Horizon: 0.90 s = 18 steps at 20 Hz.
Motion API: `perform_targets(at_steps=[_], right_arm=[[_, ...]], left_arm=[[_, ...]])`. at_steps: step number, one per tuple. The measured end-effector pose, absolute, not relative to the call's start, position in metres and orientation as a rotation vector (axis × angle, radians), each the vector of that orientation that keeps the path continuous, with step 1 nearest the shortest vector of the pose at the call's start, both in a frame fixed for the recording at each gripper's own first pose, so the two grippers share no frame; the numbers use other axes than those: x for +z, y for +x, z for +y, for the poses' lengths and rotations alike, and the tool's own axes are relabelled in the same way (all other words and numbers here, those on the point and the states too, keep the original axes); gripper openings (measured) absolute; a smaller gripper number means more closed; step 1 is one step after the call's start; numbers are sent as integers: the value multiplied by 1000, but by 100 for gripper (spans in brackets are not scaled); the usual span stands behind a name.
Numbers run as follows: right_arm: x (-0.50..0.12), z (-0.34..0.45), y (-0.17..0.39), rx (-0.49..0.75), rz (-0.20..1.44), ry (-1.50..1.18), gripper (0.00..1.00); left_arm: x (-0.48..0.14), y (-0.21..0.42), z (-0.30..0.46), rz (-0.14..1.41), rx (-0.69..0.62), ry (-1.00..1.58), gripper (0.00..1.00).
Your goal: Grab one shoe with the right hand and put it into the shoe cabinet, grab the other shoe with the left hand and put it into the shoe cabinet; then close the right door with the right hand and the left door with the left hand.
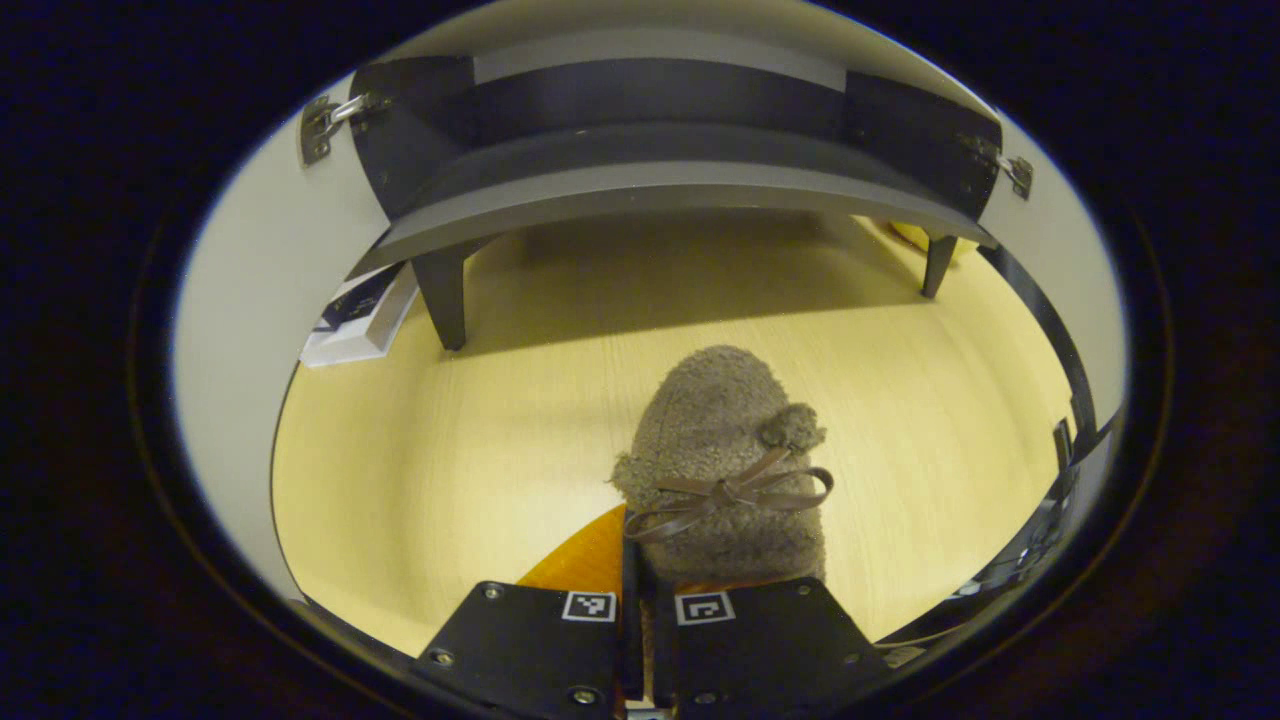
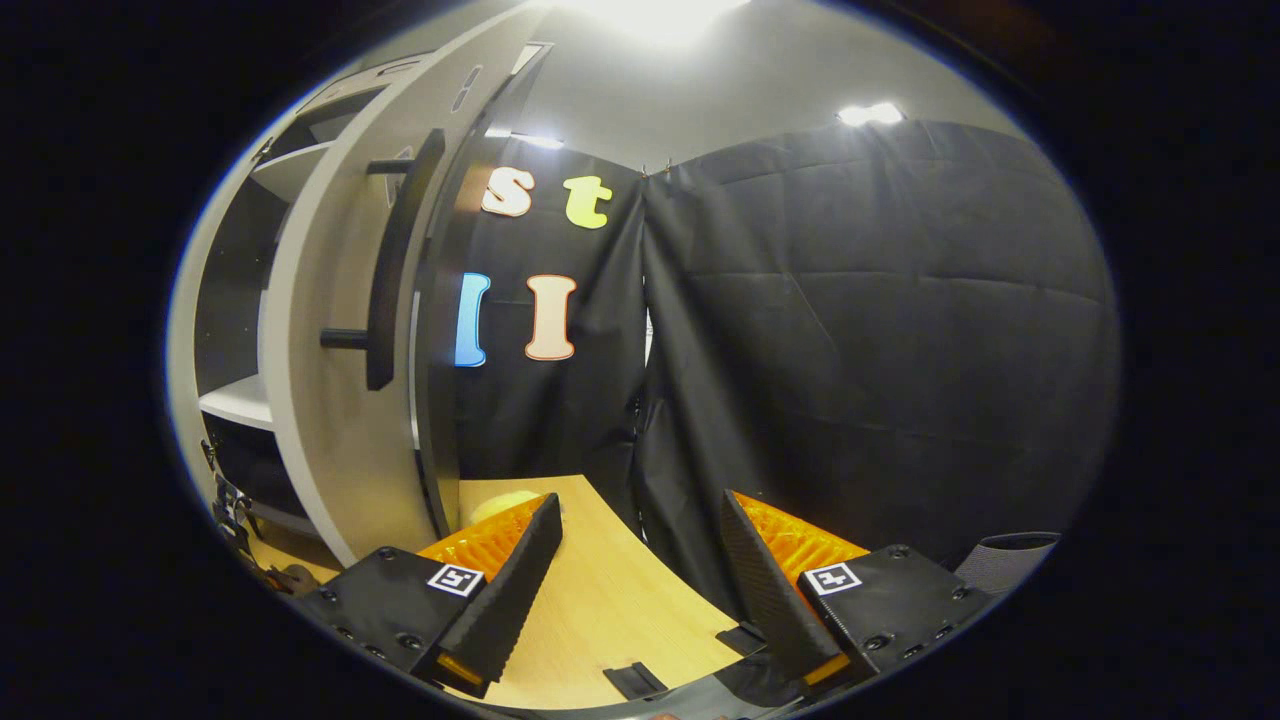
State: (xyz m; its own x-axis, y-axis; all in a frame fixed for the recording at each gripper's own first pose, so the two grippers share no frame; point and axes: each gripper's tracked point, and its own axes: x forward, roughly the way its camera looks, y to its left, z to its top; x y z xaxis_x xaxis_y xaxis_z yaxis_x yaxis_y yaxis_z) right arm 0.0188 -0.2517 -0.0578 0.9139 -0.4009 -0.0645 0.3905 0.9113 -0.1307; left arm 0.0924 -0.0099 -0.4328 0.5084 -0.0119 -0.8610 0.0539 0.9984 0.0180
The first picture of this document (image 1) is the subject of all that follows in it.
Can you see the metal door hinge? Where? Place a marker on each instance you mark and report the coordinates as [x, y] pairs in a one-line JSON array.
[[320, 128], [1015, 172]]

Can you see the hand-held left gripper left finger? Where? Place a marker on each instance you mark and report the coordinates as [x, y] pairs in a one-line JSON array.
[[530, 650]]

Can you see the white cabinet shelf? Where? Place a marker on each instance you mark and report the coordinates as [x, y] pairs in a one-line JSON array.
[[660, 60]]

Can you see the brown fuzzy shoe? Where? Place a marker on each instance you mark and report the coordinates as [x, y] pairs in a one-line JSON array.
[[710, 420]]

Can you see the white shoe cabinet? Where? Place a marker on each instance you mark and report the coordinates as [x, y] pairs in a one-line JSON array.
[[650, 150]]

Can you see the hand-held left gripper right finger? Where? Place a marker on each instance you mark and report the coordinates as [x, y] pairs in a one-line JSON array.
[[770, 640]]

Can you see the black cabinet leg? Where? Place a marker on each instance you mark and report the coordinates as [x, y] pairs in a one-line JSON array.
[[937, 262], [447, 300]]

